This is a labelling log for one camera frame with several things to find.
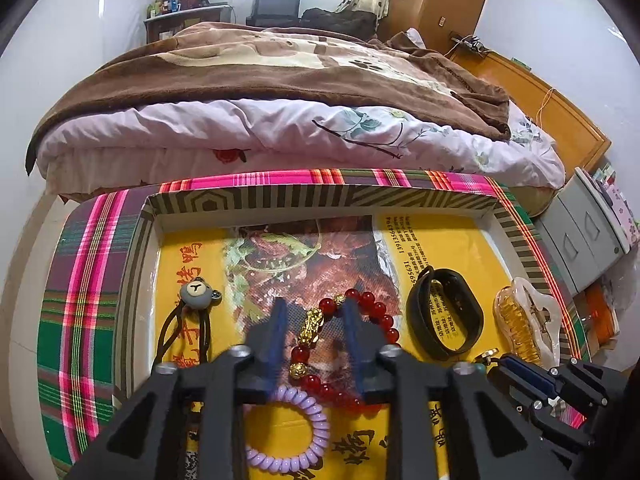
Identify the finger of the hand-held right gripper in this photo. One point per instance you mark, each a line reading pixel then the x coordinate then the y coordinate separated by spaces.
pixel 530 377
pixel 560 430

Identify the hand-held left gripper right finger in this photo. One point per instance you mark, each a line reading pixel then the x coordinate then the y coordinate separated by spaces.
pixel 355 340

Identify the white pillow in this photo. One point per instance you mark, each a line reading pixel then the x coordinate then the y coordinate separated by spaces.
pixel 414 37

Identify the striped cardboard box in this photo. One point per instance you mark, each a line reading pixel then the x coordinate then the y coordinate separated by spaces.
pixel 450 230

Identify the plaid tablecloth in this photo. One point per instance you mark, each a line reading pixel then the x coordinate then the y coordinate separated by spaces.
pixel 85 310

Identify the bed with brown blanket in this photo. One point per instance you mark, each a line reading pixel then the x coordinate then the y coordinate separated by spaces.
pixel 200 75

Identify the grey drawer cabinet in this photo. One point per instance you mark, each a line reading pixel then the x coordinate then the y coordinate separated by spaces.
pixel 575 240

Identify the desk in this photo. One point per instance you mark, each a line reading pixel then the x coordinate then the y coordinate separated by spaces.
pixel 180 20

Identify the dark clothes pile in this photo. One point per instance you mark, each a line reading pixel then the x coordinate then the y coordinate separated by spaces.
pixel 340 22

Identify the orange box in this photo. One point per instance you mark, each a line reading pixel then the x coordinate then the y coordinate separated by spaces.
pixel 600 310

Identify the yellow mattress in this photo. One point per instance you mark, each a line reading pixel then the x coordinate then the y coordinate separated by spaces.
pixel 540 199

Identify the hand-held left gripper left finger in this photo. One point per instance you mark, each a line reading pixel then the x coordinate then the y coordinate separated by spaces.
pixel 275 330

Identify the black wristband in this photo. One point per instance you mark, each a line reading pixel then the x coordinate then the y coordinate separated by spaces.
pixel 470 310

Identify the wooden headboard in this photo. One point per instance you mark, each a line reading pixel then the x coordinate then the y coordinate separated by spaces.
pixel 550 110

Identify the wooden wardrobe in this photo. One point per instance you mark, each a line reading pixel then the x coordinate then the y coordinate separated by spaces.
pixel 435 0

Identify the clear hair claw clip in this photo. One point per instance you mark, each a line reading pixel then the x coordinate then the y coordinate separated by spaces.
pixel 520 320

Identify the power strip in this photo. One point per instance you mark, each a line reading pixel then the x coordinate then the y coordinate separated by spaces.
pixel 470 42

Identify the small things on cabinet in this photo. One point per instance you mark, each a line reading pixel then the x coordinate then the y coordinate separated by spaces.
pixel 620 205

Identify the white floral quilt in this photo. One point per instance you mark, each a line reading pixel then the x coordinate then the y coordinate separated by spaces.
pixel 250 125

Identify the black office chair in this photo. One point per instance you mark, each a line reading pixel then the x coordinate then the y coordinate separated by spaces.
pixel 275 7

